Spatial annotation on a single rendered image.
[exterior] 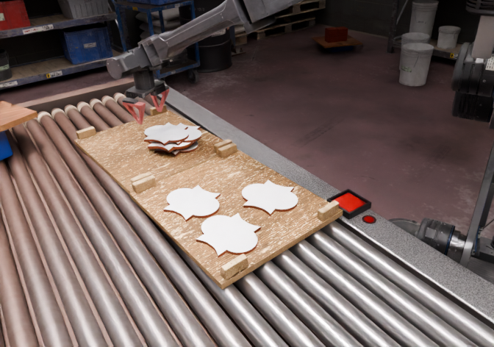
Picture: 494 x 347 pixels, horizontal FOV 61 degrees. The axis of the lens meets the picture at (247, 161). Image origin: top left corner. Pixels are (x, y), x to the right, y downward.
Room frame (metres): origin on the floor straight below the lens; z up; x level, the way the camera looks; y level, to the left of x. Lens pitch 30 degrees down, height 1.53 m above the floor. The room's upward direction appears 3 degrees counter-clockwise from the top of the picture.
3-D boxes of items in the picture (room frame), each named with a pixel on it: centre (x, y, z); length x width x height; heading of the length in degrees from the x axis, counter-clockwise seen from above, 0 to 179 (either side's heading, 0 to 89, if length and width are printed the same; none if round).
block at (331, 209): (0.76, -0.18, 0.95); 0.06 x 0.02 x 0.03; 127
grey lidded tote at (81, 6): (5.12, 1.79, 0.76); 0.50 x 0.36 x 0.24; 132
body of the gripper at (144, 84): (1.16, 0.28, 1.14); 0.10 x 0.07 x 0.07; 153
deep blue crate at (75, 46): (5.12, 1.88, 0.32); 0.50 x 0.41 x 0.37; 123
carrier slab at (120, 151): (1.17, 0.29, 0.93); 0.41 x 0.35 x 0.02; 38
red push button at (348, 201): (0.82, -0.24, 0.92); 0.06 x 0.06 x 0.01; 33
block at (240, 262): (0.60, 0.03, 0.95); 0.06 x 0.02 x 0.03; 127
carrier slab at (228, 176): (0.84, 0.04, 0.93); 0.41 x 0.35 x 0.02; 37
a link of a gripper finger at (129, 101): (1.13, 0.30, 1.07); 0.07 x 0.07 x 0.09; 63
